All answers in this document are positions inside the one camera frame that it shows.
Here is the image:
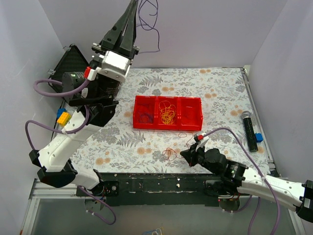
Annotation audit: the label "coloured wire bundle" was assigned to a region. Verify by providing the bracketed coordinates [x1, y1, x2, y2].
[162, 132, 196, 162]

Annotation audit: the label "purple wire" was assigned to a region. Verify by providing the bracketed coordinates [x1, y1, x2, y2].
[136, 102, 155, 125]
[135, 0, 161, 54]

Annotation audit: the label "yellow wire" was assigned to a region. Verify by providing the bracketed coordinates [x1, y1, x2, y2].
[158, 100, 177, 125]

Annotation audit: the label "red three-compartment tray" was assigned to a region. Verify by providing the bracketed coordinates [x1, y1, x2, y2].
[133, 95, 203, 131]

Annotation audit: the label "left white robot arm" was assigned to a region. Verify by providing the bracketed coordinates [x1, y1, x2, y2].
[29, 0, 139, 196]

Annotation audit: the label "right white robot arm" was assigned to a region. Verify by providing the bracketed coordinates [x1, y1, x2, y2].
[180, 144, 313, 223]

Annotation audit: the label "black poker chip case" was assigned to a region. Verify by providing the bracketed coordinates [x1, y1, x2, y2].
[49, 44, 98, 106]

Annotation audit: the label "yellow green toy bricks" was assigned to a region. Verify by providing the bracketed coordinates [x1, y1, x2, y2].
[57, 112, 71, 127]

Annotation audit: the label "blue toy brick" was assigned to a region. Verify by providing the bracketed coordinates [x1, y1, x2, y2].
[57, 108, 67, 119]

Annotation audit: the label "small blue block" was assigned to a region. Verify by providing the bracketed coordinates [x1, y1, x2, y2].
[255, 133, 264, 143]

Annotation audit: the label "floral patterned table mat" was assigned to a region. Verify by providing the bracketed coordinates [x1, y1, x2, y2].
[71, 68, 269, 174]

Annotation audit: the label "black handheld microphone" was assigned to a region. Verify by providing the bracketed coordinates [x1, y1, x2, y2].
[241, 111, 258, 152]

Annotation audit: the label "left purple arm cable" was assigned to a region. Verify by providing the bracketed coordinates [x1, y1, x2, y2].
[25, 78, 117, 225]

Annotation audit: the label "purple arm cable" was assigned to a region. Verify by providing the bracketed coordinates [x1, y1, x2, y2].
[201, 127, 282, 235]
[25, 78, 117, 225]

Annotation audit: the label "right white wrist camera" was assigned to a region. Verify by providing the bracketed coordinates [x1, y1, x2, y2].
[194, 132, 209, 151]

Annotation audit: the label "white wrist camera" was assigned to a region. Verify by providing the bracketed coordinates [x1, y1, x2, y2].
[194, 132, 209, 151]
[84, 51, 132, 83]

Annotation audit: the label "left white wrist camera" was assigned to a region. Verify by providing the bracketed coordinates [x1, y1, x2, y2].
[84, 51, 132, 83]

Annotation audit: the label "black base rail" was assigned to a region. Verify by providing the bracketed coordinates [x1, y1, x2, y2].
[75, 172, 251, 208]

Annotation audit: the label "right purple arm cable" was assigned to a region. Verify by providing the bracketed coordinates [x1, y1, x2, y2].
[201, 127, 282, 235]

